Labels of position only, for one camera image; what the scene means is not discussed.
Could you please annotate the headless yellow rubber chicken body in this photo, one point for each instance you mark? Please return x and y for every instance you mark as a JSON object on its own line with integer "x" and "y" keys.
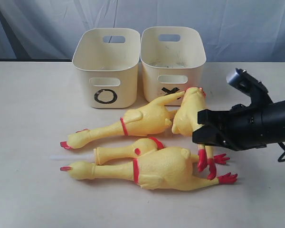
{"x": 185, "y": 122}

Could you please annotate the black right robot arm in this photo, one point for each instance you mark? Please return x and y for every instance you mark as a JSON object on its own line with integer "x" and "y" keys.
{"x": 274, "y": 122}

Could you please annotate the detached chicken head with tube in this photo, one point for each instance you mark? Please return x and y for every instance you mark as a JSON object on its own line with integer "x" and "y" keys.
{"x": 101, "y": 155}

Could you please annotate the cream bin marked O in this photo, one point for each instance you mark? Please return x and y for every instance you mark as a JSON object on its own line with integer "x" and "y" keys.
{"x": 106, "y": 64}

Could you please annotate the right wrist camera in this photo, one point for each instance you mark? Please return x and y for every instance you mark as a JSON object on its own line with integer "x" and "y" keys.
{"x": 248, "y": 85}

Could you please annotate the grey backdrop curtain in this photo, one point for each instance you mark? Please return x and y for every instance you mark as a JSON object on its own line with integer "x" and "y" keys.
{"x": 231, "y": 30}

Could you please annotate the large yellow rubber chicken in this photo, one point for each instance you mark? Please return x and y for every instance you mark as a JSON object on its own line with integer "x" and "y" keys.
{"x": 168, "y": 168}

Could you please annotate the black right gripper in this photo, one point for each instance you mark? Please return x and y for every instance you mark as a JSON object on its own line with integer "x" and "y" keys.
{"x": 240, "y": 128}

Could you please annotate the cream bin marked X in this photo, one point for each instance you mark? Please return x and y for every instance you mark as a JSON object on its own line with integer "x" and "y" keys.
{"x": 172, "y": 60}

